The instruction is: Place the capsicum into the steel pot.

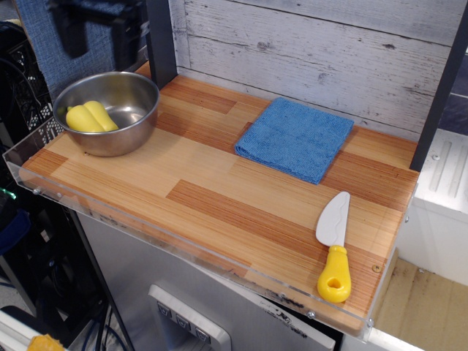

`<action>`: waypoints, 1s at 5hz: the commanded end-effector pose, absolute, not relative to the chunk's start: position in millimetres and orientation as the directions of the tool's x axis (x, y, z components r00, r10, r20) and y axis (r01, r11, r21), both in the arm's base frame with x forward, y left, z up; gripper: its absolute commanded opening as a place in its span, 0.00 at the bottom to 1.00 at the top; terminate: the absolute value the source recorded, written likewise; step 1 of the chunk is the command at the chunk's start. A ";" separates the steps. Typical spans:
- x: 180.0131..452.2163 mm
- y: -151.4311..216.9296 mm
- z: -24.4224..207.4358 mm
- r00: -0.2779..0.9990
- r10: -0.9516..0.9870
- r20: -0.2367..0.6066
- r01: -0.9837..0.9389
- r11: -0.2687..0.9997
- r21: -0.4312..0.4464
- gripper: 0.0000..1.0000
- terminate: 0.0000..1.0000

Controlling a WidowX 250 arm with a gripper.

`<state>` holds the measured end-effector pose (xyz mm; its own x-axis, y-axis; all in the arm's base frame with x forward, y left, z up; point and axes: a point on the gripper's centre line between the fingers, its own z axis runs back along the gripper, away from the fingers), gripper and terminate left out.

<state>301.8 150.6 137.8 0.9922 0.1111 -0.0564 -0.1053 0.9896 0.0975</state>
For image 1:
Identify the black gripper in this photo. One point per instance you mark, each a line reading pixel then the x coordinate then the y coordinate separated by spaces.
pixel 124 17

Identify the yellow toy bell pepper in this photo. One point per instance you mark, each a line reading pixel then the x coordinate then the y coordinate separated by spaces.
pixel 90 117

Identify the stainless steel bowl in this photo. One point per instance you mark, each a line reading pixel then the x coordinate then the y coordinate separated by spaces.
pixel 109 114

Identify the black plastic crate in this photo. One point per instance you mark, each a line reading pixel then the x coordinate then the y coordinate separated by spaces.
pixel 25 99

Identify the folded blue microfiber cloth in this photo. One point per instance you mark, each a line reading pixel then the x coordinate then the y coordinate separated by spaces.
pixel 295 139

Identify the silver toy fridge cabinet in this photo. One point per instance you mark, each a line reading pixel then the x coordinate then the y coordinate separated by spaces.
pixel 129 267

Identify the yellow object bottom left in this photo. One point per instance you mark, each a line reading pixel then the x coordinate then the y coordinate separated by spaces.
pixel 44 343

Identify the silver dispenser button panel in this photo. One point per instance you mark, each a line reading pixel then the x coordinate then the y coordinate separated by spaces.
pixel 185 328

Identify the white grooved toy sink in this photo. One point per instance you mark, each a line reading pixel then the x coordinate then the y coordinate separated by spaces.
pixel 442 183

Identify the left black upright post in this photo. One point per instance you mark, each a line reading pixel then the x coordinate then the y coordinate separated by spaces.
pixel 160 43

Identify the black upright post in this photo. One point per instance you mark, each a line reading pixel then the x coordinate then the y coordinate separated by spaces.
pixel 160 43
pixel 444 88

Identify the clear acrylic guard rail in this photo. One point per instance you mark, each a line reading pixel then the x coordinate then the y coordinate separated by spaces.
pixel 239 219

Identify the right black upright post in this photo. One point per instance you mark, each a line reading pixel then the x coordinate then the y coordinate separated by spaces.
pixel 444 88

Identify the toy knife yellow handle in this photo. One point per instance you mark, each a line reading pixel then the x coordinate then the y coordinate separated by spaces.
pixel 334 284

